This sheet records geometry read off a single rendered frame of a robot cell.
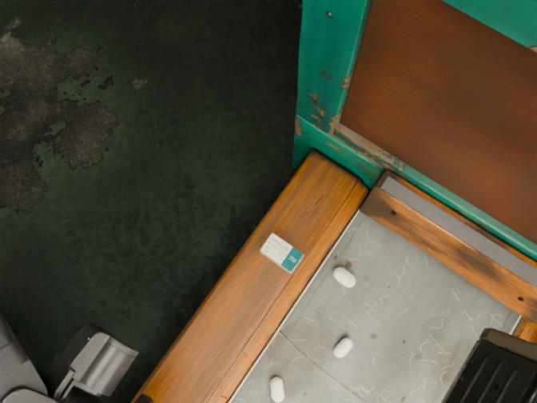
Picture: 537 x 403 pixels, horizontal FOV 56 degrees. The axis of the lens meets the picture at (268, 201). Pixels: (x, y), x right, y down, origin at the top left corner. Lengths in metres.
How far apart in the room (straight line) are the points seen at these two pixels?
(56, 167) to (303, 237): 1.15
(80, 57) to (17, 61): 0.22
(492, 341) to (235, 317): 0.40
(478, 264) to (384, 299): 0.16
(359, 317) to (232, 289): 0.20
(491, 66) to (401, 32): 0.09
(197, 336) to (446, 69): 0.52
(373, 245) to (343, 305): 0.11
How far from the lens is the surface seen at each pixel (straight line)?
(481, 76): 0.52
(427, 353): 0.85
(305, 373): 0.83
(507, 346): 0.53
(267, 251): 0.79
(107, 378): 0.64
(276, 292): 0.80
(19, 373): 0.60
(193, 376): 0.81
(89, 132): 1.82
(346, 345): 0.81
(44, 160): 1.84
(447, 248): 0.78
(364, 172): 0.83
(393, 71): 0.58
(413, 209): 0.75
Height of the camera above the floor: 1.56
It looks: 75 degrees down
